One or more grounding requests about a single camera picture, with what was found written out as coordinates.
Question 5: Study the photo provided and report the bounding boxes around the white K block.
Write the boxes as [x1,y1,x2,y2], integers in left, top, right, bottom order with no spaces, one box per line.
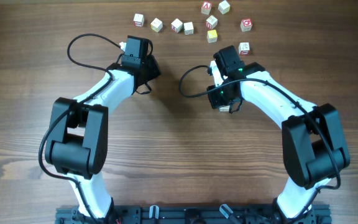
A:
[219,106,231,112]

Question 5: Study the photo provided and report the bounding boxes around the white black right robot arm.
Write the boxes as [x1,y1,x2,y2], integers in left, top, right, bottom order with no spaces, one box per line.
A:
[207,45,351,223]

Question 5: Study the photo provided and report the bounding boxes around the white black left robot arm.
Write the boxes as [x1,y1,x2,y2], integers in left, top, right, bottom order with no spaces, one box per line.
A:
[39,36,161,223]

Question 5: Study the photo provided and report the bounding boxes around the white block red base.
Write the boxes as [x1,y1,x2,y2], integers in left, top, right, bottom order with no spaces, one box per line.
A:
[239,42,250,55]

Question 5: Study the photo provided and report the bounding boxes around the yellow top block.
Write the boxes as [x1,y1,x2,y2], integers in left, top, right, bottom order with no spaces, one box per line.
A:
[207,30,218,43]

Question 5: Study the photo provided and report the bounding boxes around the white block yellow side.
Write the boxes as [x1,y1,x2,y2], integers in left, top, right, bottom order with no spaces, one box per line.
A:
[150,18,163,32]

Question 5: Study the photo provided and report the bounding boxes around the white block red bottom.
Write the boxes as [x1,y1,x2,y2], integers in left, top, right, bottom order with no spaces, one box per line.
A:
[133,14,144,27]

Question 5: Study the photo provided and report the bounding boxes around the red O block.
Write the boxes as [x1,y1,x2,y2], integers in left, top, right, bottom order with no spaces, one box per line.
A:
[241,19,252,32]

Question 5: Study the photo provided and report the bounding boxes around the white block red U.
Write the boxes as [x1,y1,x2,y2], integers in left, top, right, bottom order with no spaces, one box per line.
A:
[206,15,218,30]

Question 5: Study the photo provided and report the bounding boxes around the white block red X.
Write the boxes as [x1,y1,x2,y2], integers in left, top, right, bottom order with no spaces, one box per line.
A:
[171,19,183,33]

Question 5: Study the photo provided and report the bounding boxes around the white block green side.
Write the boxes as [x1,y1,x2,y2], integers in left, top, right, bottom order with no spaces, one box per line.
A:
[183,22,194,35]

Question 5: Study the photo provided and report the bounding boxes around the plain white top block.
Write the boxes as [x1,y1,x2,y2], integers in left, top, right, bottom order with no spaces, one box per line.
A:
[218,0,231,14]

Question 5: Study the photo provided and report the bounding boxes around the red A block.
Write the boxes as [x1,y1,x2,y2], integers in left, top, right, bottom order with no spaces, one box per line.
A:
[201,1,212,15]

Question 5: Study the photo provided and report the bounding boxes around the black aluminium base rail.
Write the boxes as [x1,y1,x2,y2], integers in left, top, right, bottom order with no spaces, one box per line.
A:
[55,204,332,224]

